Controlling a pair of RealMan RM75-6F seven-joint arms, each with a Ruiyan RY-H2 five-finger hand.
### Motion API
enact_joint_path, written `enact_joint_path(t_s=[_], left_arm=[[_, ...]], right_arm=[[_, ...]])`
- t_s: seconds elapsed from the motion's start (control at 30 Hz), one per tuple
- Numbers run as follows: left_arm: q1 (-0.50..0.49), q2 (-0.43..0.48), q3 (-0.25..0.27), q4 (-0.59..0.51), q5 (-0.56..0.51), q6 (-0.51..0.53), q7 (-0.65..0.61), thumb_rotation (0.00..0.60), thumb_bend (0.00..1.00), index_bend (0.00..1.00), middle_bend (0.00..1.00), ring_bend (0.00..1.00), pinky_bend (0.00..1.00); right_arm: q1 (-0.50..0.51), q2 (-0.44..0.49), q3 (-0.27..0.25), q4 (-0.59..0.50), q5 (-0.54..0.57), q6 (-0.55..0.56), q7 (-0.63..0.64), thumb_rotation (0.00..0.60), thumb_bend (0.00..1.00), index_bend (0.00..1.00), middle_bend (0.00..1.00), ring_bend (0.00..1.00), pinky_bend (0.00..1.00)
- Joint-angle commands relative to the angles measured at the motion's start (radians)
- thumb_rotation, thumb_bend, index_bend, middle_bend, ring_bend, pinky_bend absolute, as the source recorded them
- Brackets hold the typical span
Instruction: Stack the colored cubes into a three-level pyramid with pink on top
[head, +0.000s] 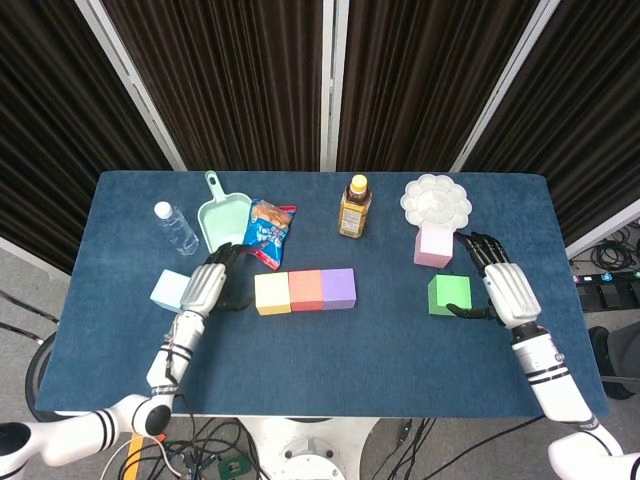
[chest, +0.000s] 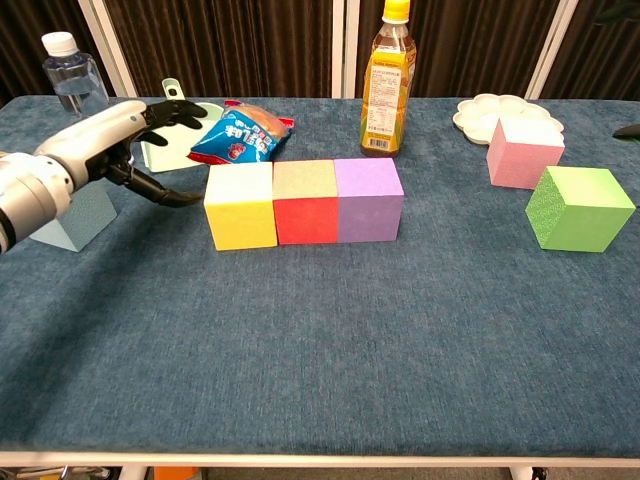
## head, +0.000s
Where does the pink foam cube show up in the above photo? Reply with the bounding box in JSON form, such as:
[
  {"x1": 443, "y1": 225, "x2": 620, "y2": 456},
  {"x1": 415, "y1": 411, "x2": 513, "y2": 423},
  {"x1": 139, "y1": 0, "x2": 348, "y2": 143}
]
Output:
[{"x1": 413, "y1": 223, "x2": 455, "y2": 268}]

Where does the red foam cube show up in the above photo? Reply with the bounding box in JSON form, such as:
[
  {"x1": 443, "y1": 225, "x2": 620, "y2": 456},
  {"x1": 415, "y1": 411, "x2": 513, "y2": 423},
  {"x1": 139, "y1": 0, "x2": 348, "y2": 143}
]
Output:
[{"x1": 287, "y1": 269, "x2": 325, "y2": 313}]

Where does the yellow-capped tea bottle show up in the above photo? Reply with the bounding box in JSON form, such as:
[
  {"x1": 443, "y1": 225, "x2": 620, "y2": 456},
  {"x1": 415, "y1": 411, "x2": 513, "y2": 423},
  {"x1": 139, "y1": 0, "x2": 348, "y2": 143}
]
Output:
[{"x1": 337, "y1": 173, "x2": 374, "y2": 238}]

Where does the black coiled cable bundle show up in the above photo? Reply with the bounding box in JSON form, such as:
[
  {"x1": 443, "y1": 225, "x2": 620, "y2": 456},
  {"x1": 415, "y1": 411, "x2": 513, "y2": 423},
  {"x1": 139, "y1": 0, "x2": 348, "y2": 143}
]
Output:
[{"x1": 589, "y1": 224, "x2": 640, "y2": 274}]

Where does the green foam cube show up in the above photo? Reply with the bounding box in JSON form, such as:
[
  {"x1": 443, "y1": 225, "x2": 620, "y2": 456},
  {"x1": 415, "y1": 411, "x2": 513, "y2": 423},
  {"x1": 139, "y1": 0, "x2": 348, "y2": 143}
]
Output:
[{"x1": 427, "y1": 273, "x2": 473, "y2": 318}]

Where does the blue table mat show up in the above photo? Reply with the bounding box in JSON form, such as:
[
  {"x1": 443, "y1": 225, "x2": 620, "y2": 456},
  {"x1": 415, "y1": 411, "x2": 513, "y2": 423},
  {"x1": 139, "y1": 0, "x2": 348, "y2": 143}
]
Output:
[{"x1": 34, "y1": 170, "x2": 610, "y2": 419}]

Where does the clear plastic water bottle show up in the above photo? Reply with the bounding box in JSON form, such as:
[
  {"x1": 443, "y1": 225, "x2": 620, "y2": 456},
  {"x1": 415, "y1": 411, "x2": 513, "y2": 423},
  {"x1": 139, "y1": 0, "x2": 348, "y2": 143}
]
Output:
[{"x1": 152, "y1": 200, "x2": 201, "y2": 257}]

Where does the light blue foam cube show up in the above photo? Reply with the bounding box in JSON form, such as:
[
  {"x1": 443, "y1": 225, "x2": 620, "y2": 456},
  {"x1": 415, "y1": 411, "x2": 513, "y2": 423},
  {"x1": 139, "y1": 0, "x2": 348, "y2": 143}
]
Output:
[{"x1": 149, "y1": 269, "x2": 194, "y2": 315}]

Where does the purple foam cube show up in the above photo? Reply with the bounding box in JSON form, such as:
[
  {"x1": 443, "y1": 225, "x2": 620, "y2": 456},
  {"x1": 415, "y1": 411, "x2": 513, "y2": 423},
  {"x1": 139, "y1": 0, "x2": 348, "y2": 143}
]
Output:
[{"x1": 320, "y1": 267, "x2": 358, "y2": 311}]

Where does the green circuit board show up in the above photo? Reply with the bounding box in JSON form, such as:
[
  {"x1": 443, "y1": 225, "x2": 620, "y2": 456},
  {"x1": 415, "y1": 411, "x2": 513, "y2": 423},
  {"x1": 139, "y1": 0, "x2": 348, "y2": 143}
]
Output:
[{"x1": 218, "y1": 457, "x2": 250, "y2": 480}]

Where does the black power strip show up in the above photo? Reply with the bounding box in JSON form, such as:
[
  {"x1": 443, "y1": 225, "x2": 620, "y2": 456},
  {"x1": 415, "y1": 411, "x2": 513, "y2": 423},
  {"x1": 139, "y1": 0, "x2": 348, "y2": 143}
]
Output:
[{"x1": 571, "y1": 269, "x2": 640, "y2": 289}]

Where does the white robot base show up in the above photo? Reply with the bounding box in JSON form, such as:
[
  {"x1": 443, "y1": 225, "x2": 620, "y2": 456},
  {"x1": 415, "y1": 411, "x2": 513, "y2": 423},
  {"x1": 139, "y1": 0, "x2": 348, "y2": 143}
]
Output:
[{"x1": 239, "y1": 417, "x2": 376, "y2": 480}]

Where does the blue snack bag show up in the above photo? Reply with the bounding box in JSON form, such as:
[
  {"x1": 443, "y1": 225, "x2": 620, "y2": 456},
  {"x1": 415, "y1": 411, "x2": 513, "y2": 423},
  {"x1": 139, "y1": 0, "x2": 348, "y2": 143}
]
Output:
[{"x1": 239, "y1": 198, "x2": 298, "y2": 272}]

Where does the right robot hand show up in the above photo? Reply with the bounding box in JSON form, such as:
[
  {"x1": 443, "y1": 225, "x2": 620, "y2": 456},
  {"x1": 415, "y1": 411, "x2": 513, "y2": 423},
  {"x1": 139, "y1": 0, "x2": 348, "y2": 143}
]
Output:
[{"x1": 445, "y1": 231, "x2": 542, "y2": 331}]

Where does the black cable with inline switch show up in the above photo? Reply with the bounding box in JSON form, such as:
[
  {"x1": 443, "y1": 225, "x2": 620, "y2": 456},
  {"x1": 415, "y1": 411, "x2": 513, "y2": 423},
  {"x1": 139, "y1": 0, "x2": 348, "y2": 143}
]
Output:
[{"x1": 387, "y1": 417, "x2": 436, "y2": 480}]

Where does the mint green dustpan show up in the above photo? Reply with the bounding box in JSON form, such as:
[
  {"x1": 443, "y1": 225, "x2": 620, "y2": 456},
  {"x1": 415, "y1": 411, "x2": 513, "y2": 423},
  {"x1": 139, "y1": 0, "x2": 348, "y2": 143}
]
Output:
[{"x1": 196, "y1": 170, "x2": 253, "y2": 256}]

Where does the yellow foam cube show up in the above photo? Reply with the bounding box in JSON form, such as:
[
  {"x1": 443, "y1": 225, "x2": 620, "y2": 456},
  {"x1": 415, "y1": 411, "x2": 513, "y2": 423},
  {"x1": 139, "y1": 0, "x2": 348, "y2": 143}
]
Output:
[{"x1": 253, "y1": 272, "x2": 292, "y2": 317}]

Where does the white flower paint palette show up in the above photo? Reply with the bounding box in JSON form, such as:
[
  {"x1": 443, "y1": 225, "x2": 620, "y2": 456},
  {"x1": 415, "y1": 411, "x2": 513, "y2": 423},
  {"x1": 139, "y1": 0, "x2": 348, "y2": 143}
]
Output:
[{"x1": 399, "y1": 173, "x2": 473, "y2": 234}]

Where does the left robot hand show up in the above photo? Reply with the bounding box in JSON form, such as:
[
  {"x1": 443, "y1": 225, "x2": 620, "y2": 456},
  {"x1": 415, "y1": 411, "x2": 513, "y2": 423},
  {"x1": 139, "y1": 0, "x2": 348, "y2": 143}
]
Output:
[{"x1": 178, "y1": 242, "x2": 256, "y2": 317}]

